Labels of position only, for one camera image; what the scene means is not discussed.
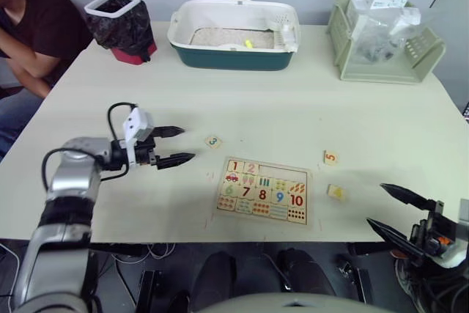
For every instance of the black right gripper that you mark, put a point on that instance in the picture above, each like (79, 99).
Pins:
(436, 233)

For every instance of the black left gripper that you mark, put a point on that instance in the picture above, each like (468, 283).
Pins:
(143, 154)

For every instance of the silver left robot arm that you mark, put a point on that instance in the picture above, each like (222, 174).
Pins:
(73, 172)

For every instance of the person's bare forearm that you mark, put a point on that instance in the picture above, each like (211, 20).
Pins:
(31, 74)

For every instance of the wooden tile number 3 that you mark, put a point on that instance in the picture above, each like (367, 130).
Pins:
(213, 141)

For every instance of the wooden tile number 1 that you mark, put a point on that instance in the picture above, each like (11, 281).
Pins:
(235, 166)

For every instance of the wooden tile number 4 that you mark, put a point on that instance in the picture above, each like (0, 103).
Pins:
(336, 193)

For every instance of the wooden tile number 6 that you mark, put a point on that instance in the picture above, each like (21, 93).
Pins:
(229, 190)

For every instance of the wooden tile number 2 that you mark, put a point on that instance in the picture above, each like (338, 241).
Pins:
(251, 168)

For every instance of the wooden tile number 7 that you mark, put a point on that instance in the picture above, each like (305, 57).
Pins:
(246, 192)

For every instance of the wooden tile number 5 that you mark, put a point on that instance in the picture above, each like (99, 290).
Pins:
(330, 157)

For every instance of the wooden number puzzle board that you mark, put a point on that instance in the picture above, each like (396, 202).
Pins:
(264, 181)

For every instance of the wooden tile number 8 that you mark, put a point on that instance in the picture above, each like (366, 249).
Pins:
(263, 194)

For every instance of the wooden tile number 10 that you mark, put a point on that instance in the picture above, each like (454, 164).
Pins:
(297, 200)

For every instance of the wooden tile number 9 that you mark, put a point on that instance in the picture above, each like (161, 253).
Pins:
(280, 197)

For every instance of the grey sneaker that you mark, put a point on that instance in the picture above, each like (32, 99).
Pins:
(405, 280)

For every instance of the red bin with white rim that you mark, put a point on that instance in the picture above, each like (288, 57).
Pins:
(130, 54)

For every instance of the white and teal litter box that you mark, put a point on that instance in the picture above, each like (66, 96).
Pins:
(234, 58)

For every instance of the black bin bag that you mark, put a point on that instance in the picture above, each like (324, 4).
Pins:
(124, 31)

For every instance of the small yellow object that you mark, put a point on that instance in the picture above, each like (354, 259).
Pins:
(248, 43)

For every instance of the grey robot torso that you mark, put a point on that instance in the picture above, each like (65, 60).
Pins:
(293, 305)

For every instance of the pale green plastic rack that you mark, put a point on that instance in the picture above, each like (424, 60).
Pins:
(388, 71)

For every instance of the white litter scoop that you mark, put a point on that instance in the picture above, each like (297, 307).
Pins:
(287, 34)

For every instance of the clear plastic bag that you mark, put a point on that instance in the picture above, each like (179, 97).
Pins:
(377, 38)

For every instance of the person in dark shirt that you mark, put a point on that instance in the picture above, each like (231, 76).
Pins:
(40, 16)

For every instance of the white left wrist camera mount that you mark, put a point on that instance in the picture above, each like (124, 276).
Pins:
(137, 122)

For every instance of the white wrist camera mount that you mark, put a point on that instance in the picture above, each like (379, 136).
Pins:
(452, 255)
(137, 122)

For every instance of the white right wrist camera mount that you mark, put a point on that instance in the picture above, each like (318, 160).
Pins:
(452, 255)

